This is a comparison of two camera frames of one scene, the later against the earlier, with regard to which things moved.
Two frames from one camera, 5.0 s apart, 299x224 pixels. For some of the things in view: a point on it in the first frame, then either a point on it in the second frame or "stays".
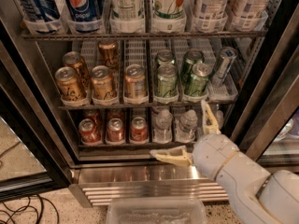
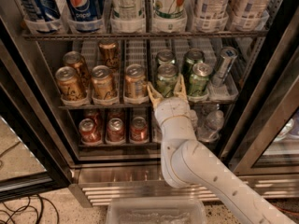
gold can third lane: [135, 82] stays
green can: [166, 85] stays
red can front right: [138, 132] stays
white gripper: [212, 155] -> [172, 108]
